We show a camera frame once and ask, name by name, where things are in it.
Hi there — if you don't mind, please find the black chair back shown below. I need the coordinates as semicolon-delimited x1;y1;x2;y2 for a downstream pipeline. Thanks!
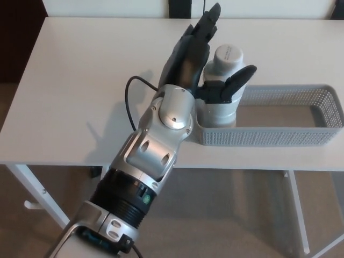
168;0;192;19
331;0;344;20

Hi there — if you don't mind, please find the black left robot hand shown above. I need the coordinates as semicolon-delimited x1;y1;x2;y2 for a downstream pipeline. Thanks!
158;3;257;105

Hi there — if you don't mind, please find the white desk hook peg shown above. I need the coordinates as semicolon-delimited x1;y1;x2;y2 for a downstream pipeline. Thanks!
24;200;42;210

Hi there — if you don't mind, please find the white cabinet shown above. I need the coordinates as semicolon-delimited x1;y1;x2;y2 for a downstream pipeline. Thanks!
45;0;344;20

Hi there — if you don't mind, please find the black cable with connector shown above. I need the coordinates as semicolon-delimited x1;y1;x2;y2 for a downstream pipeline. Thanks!
118;233;148;258

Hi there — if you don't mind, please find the grey perforated plastic basket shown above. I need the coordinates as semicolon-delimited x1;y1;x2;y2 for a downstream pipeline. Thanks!
191;84;344;147

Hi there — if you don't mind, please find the white desk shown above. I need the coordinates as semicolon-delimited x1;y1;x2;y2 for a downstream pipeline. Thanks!
0;17;344;255

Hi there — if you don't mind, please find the dark brown panel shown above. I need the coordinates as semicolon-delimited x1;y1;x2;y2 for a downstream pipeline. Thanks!
0;0;49;84

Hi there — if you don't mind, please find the thin black cable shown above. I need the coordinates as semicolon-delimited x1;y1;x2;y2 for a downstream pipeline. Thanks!
125;76;162;132

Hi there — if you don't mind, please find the white plastic bottle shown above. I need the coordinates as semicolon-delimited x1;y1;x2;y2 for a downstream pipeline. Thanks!
200;44;247;128

